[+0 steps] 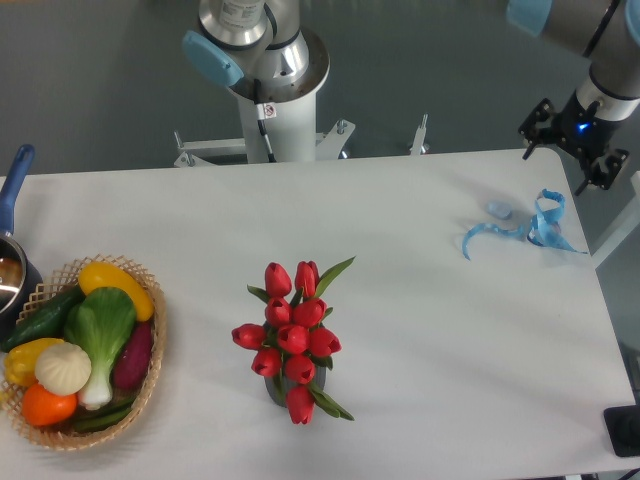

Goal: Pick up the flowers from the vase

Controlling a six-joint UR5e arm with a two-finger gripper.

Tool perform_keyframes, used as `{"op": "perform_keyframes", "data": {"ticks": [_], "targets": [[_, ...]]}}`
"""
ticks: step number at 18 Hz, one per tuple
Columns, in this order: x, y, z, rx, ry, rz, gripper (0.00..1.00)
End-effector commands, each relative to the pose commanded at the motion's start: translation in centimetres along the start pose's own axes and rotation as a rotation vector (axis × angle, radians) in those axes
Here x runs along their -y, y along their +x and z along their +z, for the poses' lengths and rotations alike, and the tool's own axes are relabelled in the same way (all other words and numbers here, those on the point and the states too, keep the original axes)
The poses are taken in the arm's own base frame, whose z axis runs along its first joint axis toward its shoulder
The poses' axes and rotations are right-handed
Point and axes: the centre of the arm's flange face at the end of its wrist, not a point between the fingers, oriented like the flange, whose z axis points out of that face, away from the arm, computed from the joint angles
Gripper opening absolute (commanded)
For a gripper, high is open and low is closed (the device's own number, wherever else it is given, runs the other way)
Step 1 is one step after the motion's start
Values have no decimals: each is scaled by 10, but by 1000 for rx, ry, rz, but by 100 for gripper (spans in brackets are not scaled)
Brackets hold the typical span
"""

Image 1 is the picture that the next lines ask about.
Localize green pea pods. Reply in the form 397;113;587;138
71;397;134;434

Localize white steamed bun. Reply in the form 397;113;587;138
34;342;92;396

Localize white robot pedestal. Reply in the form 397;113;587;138
172;24;431;169

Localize woven bamboo basket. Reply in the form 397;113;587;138
1;254;167;451

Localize red tulip bouquet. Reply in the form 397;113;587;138
232;258;354;425

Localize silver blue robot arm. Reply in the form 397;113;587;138
506;0;639;195

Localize purple sweet potato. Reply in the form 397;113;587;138
112;322;153;390

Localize blue handled saucepan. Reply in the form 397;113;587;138
1;144;42;341

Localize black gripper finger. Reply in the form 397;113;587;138
574;149;629;196
518;98;558;160

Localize blue ribbon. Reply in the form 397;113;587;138
461;189;587;260

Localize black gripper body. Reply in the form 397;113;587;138
553;92;618;160

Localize white frame bar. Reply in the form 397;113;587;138
591;171;639;269

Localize orange fruit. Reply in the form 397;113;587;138
21;383;78;427

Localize yellow bell pepper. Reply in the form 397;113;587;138
4;338;63;388

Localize light blue cap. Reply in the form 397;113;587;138
486;200;513;220

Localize black device at edge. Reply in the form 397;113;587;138
603;405;639;458

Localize green cucumber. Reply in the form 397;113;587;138
1;285;85;353

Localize green bok choy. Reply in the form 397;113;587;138
63;287;136;411

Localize dark grey ribbed vase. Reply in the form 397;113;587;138
264;367;327;408

